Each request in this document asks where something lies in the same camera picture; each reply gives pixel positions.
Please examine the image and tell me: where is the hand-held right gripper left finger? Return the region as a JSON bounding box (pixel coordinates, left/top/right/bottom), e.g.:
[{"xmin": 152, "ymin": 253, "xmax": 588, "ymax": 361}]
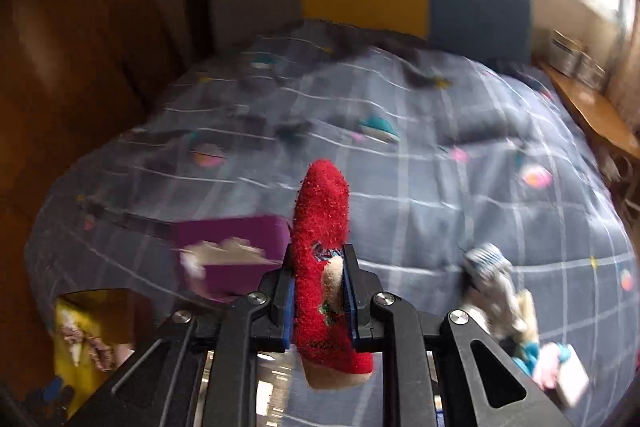
[{"xmin": 65, "ymin": 244, "xmax": 301, "ymax": 427}]

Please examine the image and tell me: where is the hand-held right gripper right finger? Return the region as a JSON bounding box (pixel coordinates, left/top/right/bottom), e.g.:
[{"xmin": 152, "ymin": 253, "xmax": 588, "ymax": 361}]
[{"xmin": 342, "ymin": 244, "xmax": 576, "ymax": 427}]

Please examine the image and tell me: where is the red fuzzy sock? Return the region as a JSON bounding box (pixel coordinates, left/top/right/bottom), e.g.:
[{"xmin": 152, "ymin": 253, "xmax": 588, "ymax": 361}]
[{"xmin": 291, "ymin": 159, "xmax": 375, "ymax": 390}]

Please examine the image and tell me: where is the purple box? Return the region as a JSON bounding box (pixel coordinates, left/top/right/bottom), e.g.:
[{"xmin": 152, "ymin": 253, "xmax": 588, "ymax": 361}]
[{"xmin": 175, "ymin": 215, "xmax": 292, "ymax": 303}]

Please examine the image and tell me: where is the grey grid printed blanket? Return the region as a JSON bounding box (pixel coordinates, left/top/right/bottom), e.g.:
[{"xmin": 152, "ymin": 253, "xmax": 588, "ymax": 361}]
[{"xmin": 25, "ymin": 19, "xmax": 636, "ymax": 427}]

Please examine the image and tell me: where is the grey sock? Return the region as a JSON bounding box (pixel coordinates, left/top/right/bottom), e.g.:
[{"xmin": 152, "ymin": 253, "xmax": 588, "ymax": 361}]
[{"xmin": 460, "ymin": 277, "xmax": 523, "ymax": 338}]

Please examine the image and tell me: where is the blue white striped sock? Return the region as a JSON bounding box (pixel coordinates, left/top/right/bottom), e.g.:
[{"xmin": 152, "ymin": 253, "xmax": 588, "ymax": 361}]
[{"xmin": 460, "ymin": 243, "xmax": 513, "ymax": 293}]

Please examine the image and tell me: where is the yellow printed bag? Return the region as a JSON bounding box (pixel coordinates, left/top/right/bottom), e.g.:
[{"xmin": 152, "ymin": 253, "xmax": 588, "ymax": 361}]
[{"xmin": 52, "ymin": 289, "xmax": 156, "ymax": 413}]

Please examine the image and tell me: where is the pale pink pouch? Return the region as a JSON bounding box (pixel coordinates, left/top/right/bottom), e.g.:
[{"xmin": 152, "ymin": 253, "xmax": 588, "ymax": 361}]
[{"xmin": 555, "ymin": 349, "xmax": 591, "ymax": 408}]

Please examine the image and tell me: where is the wooden chair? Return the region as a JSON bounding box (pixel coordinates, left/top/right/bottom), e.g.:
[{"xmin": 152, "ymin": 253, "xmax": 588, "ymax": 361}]
[{"xmin": 597, "ymin": 142, "xmax": 640, "ymax": 228}]

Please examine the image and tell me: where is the wooden desk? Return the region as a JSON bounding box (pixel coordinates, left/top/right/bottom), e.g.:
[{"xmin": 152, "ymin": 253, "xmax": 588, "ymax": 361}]
[{"xmin": 537, "ymin": 59, "xmax": 640, "ymax": 162}]

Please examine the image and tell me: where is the wooden wardrobe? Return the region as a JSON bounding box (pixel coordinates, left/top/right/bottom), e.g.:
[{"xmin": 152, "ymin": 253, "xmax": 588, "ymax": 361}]
[{"xmin": 0, "ymin": 0, "xmax": 191, "ymax": 408}]

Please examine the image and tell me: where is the pale patterned curtain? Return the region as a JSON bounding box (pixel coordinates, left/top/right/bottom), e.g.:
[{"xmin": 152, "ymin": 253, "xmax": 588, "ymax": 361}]
[{"xmin": 605, "ymin": 0, "xmax": 640, "ymax": 128}]

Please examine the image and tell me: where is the black bed frame post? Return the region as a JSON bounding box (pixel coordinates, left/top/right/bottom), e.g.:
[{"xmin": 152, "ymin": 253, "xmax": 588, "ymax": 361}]
[{"xmin": 181, "ymin": 0, "xmax": 222, "ymax": 62}]

